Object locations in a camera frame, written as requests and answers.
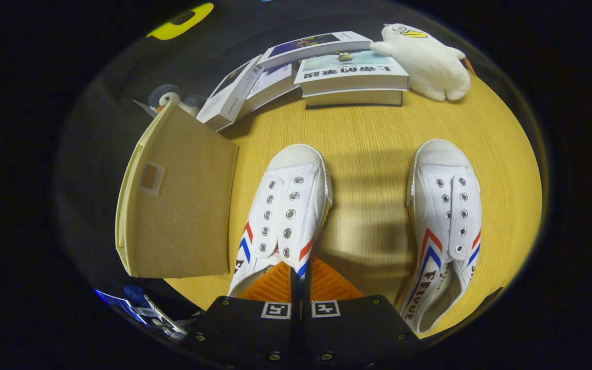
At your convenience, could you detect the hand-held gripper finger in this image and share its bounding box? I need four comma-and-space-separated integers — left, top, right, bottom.
301, 256, 425, 370
186, 261, 298, 370

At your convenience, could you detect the white shoe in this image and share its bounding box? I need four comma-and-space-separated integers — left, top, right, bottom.
228, 144, 334, 299
398, 139, 483, 335

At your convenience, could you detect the beige fabric storage box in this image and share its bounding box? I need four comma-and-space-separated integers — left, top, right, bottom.
115, 101, 239, 279

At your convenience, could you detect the blue and white object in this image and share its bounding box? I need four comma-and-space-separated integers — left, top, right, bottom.
95, 285, 190, 342

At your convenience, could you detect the white book with portrait cover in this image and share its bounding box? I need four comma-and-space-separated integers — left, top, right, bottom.
196, 55, 265, 132

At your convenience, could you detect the plain white book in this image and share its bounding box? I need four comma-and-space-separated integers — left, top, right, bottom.
234, 62, 302, 120

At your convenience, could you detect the book with teal cover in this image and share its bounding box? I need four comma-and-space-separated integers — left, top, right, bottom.
294, 50, 410, 108

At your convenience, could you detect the navy penguin plush toy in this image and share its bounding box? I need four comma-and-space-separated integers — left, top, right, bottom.
148, 84, 207, 118

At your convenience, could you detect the book with blue night cover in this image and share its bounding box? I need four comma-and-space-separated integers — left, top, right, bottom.
257, 31, 374, 71

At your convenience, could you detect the white duck plush toy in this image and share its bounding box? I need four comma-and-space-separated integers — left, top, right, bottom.
369, 23, 471, 102

